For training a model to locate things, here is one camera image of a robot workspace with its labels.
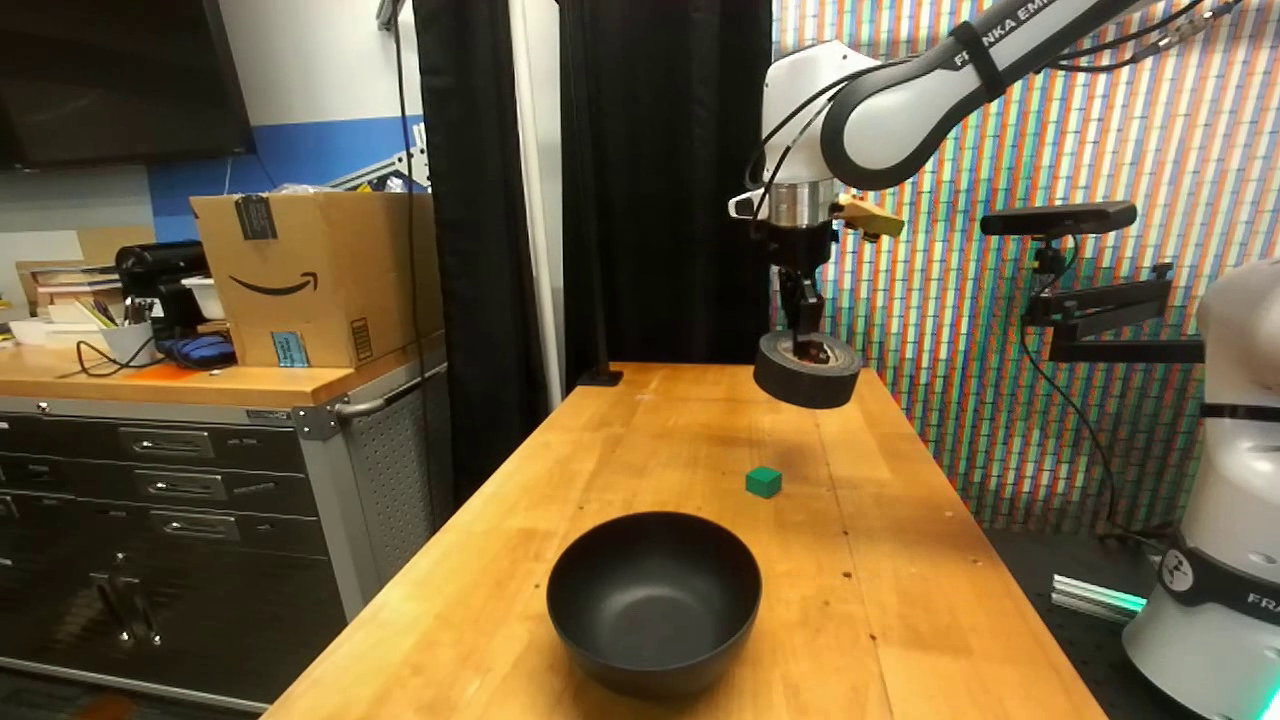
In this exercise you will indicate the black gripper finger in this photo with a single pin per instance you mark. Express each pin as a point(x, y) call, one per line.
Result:
point(808, 325)

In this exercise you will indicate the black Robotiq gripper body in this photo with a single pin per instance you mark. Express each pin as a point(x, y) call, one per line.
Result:
point(806, 254)

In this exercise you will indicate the black tape roll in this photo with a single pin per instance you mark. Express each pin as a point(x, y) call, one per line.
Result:
point(806, 387)

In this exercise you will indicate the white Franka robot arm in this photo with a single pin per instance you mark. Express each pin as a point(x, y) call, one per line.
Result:
point(920, 114)

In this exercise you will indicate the black curtain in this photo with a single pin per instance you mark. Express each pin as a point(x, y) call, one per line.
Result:
point(483, 243)
point(666, 175)

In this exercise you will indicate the small green cube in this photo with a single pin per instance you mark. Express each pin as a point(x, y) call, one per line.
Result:
point(761, 483)

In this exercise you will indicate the black bowl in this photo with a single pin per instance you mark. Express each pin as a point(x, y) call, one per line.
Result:
point(654, 601)

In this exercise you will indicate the white light bar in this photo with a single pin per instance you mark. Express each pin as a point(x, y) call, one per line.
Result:
point(1096, 594)

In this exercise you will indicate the cardboard shipping box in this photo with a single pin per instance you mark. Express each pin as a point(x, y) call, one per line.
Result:
point(322, 274)

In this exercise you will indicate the blue flat object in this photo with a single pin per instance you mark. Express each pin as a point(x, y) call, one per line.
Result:
point(200, 350)

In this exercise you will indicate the black desktop device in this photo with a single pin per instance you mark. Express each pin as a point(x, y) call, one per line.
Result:
point(163, 282)

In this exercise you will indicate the grey drawer workbench, wooden top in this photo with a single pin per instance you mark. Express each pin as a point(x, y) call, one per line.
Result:
point(173, 535)

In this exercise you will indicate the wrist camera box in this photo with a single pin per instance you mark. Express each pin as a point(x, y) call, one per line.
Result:
point(868, 217)

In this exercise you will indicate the black stand base with post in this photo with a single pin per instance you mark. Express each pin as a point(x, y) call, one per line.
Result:
point(603, 377)

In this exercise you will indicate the black stereo camera bar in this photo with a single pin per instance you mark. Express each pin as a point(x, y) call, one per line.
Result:
point(1062, 217)

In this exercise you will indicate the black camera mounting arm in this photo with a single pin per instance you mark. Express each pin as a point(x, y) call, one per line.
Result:
point(1105, 312)

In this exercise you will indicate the black wall monitor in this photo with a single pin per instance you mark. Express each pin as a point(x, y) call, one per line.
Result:
point(105, 75)

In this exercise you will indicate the wooden frame clutter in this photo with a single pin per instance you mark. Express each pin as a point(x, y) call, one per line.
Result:
point(65, 287)

